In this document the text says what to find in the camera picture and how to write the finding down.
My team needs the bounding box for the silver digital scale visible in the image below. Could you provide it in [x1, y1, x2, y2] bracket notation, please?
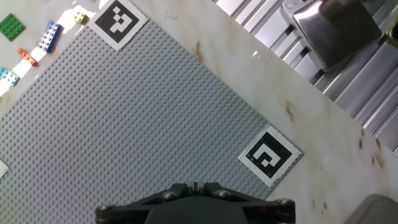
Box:
[281, 0, 382, 72]

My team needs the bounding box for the orange narrow Lego brick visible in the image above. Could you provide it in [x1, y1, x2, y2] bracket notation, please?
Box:
[17, 48, 39, 67]

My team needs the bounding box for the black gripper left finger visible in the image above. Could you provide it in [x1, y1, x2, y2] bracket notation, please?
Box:
[95, 182, 197, 224]

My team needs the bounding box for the grey Lego baseplate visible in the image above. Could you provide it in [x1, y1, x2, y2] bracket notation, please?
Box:
[0, 0, 304, 224]

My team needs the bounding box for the grey fabric pad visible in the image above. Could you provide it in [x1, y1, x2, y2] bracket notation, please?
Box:
[343, 194, 398, 224]

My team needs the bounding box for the lime Lego brick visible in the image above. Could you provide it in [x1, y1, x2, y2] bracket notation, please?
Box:
[73, 11, 88, 25]

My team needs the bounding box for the green square Lego plate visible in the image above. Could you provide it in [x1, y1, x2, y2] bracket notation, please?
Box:
[0, 12, 26, 42]

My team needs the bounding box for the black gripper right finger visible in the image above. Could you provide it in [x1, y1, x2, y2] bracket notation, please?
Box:
[197, 182, 296, 224]

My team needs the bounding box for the cyan Lego brick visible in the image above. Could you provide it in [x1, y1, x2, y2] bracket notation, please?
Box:
[0, 67, 20, 87]

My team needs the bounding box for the blue Lego brick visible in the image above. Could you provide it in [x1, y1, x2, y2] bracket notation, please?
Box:
[37, 20, 62, 54]

